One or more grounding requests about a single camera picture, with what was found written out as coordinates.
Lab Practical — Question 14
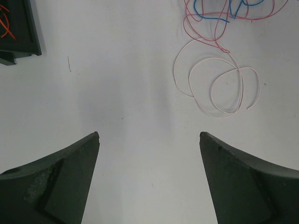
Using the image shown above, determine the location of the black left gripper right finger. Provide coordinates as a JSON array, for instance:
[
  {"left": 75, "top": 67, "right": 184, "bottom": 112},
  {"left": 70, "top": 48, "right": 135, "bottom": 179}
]
[{"left": 199, "top": 132, "right": 299, "bottom": 224}]

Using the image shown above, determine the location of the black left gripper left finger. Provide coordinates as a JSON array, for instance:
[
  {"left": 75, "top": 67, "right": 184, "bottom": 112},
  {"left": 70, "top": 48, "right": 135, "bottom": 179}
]
[{"left": 0, "top": 132, "right": 100, "bottom": 224}]

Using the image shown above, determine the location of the orange-red cable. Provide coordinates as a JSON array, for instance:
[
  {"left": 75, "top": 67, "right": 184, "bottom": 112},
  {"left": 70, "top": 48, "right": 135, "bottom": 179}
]
[{"left": 0, "top": 4, "right": 16, "bottom": 40}]

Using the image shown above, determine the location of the black compartment storage bin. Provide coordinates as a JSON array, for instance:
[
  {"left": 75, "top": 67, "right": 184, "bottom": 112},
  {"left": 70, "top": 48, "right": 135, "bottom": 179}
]
[{"left": 0, "top": 0, "right": 42, "bottom": 66}]

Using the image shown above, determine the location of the white cable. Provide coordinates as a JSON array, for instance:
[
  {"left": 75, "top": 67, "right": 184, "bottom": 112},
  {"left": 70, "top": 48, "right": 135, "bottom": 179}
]
[{"left": 173, "top": 39, "right": 261, "bottom": 119}]

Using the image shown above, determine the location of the pink cable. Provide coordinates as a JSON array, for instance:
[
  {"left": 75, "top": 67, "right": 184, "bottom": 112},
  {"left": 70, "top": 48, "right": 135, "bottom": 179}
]
[{"left": 183, "top": 0, "right": 290, "bottom": 54}]

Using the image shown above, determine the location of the blue cable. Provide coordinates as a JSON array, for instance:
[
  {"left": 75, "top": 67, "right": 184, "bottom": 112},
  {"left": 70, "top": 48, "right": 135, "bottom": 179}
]
[{"left": 193, "top": 0, "right": 266, "bottom": 23}]

